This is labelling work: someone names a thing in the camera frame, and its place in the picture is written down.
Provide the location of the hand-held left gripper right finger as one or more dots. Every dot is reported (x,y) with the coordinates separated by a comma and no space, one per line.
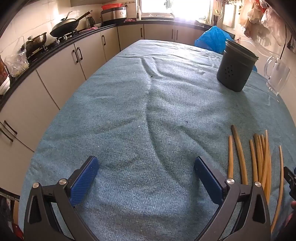
(208,180)

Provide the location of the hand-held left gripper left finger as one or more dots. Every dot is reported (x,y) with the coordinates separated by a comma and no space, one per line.
(84,178)

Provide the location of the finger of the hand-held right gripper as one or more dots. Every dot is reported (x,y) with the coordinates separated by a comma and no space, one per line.
(289,178)

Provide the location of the pile of bamboo chopsticks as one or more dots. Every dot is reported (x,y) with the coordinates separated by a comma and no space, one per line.
(263,162)

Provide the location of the dark grey utensil holder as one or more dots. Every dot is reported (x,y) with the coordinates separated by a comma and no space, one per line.
(233,69)

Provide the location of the hanging kitchen utensils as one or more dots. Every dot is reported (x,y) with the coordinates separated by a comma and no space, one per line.
(216,19)

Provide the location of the person's right hand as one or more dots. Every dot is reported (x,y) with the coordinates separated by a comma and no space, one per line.
(293,205)

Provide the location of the blue-green table cloth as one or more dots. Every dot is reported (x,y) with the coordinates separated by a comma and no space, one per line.
(143,111)

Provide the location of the clear glass mug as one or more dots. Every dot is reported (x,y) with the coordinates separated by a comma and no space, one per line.
(278,76)

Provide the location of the beige kitchen cabinets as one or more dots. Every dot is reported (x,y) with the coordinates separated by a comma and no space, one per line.
(57,62)

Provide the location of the white bowl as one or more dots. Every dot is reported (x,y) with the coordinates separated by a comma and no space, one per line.
(4,85)

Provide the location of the clear plastic food bag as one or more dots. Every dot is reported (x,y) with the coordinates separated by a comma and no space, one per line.
(17,66)

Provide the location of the red package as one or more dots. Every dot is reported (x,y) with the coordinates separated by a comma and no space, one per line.
(1,69)

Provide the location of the black gas stove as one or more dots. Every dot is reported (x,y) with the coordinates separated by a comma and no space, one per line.
(49,45)

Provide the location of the blue plastic bag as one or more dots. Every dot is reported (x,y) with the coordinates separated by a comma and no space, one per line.
(210,39)

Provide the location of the steel cooking pot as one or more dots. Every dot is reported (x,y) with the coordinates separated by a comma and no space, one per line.
(37,40)

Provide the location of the pink rag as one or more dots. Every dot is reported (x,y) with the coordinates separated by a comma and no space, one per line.
(129,20)
(92,28)

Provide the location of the black kitchen countertop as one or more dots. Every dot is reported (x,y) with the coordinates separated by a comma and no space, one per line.
(108,27)

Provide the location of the black wok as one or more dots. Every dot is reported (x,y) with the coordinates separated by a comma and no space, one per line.
(64,26)

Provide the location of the clear hanging plastic bag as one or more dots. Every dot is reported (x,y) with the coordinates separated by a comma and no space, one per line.
(272,25)

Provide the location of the steel kettle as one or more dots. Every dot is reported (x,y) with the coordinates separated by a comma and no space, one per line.
(89,22)

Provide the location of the silver rice cooker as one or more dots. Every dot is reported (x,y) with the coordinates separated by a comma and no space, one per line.
(113,15)

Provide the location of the beige hanging plastic bag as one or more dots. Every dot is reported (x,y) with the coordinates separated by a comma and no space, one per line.
(253,14)

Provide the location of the white bottle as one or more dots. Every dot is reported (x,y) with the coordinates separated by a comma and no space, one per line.
(138,14)

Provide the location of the red plastic basin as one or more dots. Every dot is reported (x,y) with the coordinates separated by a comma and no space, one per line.
(112,6)

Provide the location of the kitchen window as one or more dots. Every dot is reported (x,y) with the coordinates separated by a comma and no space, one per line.
(180,7)

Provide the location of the wall power socket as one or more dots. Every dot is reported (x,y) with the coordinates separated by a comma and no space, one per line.
(291,44)

